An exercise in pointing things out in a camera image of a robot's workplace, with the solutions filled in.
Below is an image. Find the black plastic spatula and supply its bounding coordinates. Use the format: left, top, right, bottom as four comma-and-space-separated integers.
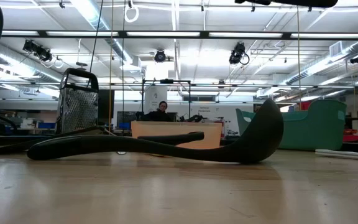
0, 125, 205, 156

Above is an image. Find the black plastic serving spoon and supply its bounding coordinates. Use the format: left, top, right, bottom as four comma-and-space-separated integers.
234, 0, 338, 9

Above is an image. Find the person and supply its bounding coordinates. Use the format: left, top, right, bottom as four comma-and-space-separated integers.
141, 100, 174, 123

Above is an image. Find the black monitor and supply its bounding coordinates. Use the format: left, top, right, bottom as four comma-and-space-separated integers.
116, 111, 145, 126

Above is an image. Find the black plastic ladle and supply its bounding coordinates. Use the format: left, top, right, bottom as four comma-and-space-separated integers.
26, 98, 285, 165

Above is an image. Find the black overhead bar with lights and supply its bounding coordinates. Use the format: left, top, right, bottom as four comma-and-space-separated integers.
1, 29, 358, 40

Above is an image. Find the black ceiling spotlight cluster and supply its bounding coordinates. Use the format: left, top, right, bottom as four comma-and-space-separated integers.
22, 39, 53, 62

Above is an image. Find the white air vent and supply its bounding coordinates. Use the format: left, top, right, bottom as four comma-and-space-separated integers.
329, 41, 343, 57

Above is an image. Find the red storage bin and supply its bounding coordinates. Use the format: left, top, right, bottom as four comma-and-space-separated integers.
342, 129, 358, 143

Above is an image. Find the round black overhead camera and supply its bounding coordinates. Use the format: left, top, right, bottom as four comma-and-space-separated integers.
154, 49, 167, 63

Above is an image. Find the thin black hanging cord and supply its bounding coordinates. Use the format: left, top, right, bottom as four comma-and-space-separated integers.
121, 0, 126, 135

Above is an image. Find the black ceiling camera with cable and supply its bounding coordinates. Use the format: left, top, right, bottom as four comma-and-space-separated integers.
228, 42, 250, 65

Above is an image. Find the silver ventilation duct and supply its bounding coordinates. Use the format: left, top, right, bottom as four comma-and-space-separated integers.
71, 0, 134, 65
286, 40, 358, 85
0, 43, 62, 83

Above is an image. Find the steel box grater black handle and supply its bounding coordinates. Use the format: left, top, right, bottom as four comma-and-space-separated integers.
55, 67, 100, 134

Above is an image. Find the white coiled cable ring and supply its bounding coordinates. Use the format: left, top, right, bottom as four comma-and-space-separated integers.
124, 5, 140, 24

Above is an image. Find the black hanging cable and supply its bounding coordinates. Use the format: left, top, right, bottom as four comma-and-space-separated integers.
87, 0, 104, 88

